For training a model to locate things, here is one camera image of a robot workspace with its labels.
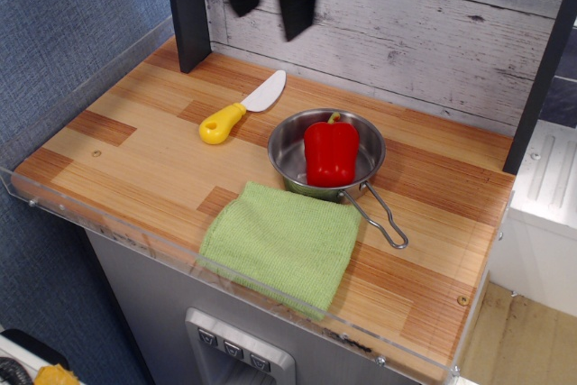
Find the green cloth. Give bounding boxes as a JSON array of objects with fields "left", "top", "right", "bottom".
[{"left": 200, "top": 182, "right": 361, "bottom": 320}]

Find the clear acrylic guard rail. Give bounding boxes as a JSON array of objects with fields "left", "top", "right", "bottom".
[{"left": 0, "top": 14, "right": 461, "bottom": 381}]

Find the dark right frame post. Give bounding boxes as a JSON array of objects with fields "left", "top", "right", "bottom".
[{"left": 502, "top": 0, "right": 576, "bottom": 175}]

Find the grey cabinet with dispenser panel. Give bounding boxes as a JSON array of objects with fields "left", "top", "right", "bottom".
[{"left": 87, "top": 232, "right": 416, "bottom": 384}]

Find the yellow and black object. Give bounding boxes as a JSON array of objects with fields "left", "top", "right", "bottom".
[{"left": 0, "top": 356, "right": 80, "bottom": 385}]

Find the red bell pepper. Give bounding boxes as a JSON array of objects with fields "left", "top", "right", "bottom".
[{"left": 304, "top": 112, "right": 360, "bottom": 188}]

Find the dark frame post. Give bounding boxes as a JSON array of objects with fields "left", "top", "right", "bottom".
[
  {"left": 502, "top": 0, "right": 576, "bottom": 175},
  {"left": 170, "top": 0, "right": 212, "bottom": 73}
]

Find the small steel pan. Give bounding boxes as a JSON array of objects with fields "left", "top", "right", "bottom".
[{"left": 268, "top": 108, "right": 408, "bottom": 249}]

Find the dark left frame post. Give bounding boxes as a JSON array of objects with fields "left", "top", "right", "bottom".
[{"left": 170, "top": 0, "right": 212, "bottom": 73}]

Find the yellow handled white toy knife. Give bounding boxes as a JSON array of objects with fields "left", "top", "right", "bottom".
[{"left": 198, "top": 70, "right": 287, "bottom": 145}]

